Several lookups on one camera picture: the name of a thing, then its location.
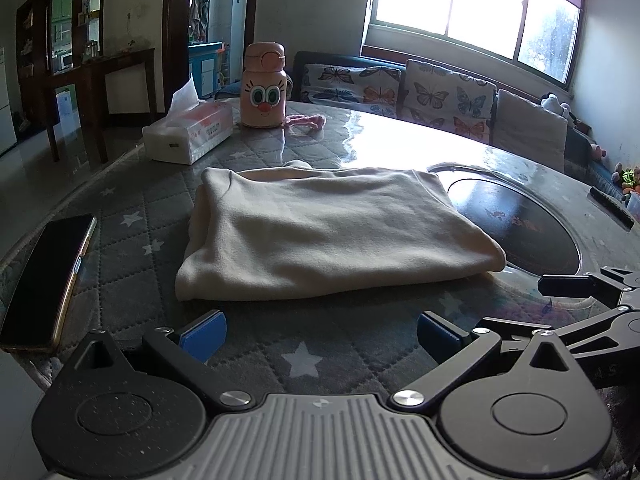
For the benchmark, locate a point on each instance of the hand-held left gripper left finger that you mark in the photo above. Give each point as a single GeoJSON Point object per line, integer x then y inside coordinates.
{"type": "Point", "coordinates": [202, 335]}

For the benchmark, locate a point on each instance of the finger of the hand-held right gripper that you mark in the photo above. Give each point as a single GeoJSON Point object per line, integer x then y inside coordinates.
{"type": "Point", "coordinates": [600, 325]}
{"type": "Point", "coordinates": [570, 285]}

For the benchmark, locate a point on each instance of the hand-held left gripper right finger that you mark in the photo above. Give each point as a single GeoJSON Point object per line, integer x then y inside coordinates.
{"type": "Point", "coordinates": [436, 335]}

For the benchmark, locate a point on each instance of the cream garment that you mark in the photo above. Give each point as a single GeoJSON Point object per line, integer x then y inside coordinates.
{"type": "Point", "coordinates": [325, 230]}

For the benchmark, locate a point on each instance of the hanging clothes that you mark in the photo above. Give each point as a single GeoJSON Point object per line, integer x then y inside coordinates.
{"type": "Point", "coordinates": [198, 15]}

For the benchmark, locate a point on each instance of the black remote control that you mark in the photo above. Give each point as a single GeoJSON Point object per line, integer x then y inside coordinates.
{"type": "Point", "coordinates": [612, 207]}

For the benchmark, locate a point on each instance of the grey quilted star table cover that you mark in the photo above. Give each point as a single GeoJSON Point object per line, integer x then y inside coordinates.
{"type": "Point", "coordinates": [140, 260]}

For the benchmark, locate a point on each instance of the clear plastic storage box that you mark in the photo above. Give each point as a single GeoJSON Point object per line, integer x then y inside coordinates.
{"type": "Point", "coordinates": [634, 206]}

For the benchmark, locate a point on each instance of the pile of colourful plush toys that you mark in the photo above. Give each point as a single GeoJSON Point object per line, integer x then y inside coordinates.
{"type": "Point", "coordinates": [627, 177]}

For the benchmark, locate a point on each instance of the pink plush toy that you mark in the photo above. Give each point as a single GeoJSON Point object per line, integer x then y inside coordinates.
{"type": "Point", "coordinates": [596, 151]}

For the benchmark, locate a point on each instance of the plain beige cushion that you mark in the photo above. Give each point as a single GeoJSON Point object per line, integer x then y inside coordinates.
{"type": "Point", "coordinates": [530, 130]}

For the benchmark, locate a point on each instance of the smartphone with gold edge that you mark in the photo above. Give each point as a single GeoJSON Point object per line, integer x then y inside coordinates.
{"type": "Point", "coordinates": [42, 280]}

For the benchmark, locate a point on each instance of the white plush toy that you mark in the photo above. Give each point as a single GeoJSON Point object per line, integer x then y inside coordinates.
{"type": "Point", "coordinates": [555, 105]}

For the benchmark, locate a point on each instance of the white tissue box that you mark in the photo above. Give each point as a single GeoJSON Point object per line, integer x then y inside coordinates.
{"type": "Point", "coordinates": [190, 132]}

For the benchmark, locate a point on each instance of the square butterfly print cushion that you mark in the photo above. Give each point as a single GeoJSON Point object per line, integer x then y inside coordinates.
{"type": "Point", "coordinates": [445, 100]}

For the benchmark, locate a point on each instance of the pink cartoon face bottle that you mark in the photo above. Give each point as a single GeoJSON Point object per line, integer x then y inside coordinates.
{"type": "Point", "coordinates": [262, 90]}

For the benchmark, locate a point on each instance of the wide butterfly print cushion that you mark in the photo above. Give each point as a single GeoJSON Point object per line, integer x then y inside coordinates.
{"type": "Point", "coordinates": [350, 87]}

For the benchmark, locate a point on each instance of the blue cabinet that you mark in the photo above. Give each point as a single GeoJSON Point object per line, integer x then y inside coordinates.
{"type": "Point", "coordinates": [205, 67]}

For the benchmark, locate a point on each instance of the dark wooden side table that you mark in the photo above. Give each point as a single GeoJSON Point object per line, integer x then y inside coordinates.
{"type": "Point", "coordinates": [100, 65]}

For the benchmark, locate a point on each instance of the white refrigerator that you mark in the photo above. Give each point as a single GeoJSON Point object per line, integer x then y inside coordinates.
{"type": "Point", "coordinates": [6, 105]}

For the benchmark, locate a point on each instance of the window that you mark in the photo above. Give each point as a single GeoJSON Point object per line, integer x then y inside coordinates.
{"type": "Point", "coordinates": [450, 0]}

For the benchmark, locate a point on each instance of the dark wooden display cabinet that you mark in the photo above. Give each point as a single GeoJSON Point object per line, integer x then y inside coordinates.
{"type": "Point", "coordinates": [37, 40]}

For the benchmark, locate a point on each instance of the dark wooden door frame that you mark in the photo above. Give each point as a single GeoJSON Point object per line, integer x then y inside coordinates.
{"type": "Point", "coordinates": [175, 30]}

